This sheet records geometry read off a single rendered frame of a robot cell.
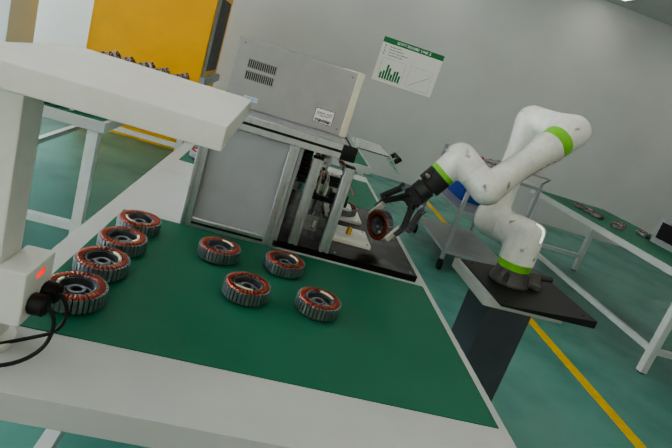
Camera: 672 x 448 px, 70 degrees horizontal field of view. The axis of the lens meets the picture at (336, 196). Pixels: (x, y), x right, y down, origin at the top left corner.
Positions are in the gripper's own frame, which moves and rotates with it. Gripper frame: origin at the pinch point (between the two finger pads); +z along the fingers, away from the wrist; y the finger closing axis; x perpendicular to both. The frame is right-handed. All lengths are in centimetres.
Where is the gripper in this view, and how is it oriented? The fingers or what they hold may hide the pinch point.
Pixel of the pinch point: (381, 224)
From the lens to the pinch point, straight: 167.7
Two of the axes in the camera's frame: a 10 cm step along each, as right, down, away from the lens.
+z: -7.5, 6.4, 1.8
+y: 4.3, 6.8, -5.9
